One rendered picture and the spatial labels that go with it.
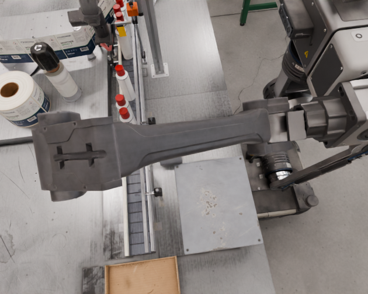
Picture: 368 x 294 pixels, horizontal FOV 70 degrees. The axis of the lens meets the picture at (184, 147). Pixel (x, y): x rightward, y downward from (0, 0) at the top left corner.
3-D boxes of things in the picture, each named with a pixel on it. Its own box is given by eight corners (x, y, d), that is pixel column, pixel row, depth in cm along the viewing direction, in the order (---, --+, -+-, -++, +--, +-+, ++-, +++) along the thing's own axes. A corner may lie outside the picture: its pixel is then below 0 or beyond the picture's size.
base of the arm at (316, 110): (333, 149, 54) (368, 120, 43) (294, 154, 54) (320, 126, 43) (319, 114, 58) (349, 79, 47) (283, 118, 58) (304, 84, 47)
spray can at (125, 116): (128, 130, 116) (115, 105, 97) (140, 129, 116) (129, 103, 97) (129, 141, 114) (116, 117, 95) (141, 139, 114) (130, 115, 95)
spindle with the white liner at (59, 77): (63, 87, 127) (27, 39, 99) (82, 85, 127) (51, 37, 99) (62, 103, 123) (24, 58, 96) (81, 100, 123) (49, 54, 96)
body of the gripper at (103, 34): (96, 46, 109) (89, 32, 102) (96, 28, 113) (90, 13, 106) (111, 44, 109) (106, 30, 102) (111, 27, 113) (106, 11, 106)
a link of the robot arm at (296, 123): (314, 137, 48) (312, 108, 48) (260, 144, 48) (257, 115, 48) (292, 136, 57) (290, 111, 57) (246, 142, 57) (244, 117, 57)
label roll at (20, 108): (7, 132, 118) (-17, 115, 104) (7, 96, 126) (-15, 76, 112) (52, 121, 119) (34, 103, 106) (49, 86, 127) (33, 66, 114)
